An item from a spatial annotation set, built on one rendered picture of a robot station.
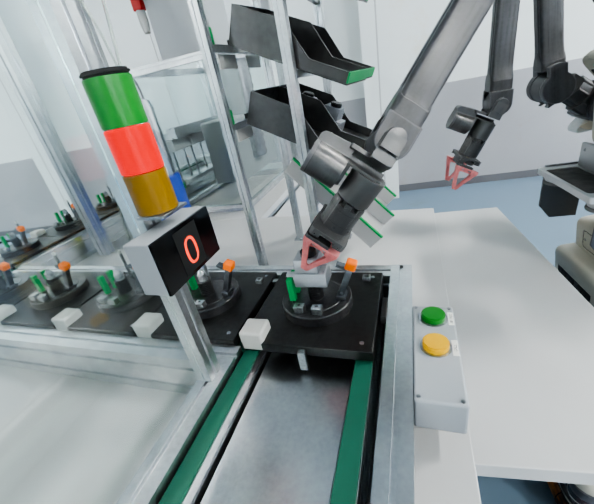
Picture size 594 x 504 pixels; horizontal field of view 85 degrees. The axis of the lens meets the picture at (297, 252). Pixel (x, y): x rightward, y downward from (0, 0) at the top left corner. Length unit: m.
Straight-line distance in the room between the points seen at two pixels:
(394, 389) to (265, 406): 0.21
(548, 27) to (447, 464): 1.03
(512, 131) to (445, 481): 3.96
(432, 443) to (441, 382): 0.10
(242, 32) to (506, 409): 0.85
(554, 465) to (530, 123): 3.93
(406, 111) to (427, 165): 3.62
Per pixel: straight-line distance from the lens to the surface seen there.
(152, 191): 0.42
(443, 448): 0.60
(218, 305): 0.71
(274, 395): 0.60
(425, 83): 0.57
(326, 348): 0.57
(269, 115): 0.80
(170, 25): 1.89
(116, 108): 0.41
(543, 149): 4.47
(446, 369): 0.56
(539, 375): 0.72
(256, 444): 0.56
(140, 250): 0.41
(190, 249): 0.45
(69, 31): 0.45
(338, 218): 0.53
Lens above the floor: 1.37
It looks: 27 degrees down
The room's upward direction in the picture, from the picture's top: 11 degrees counter-clockwise
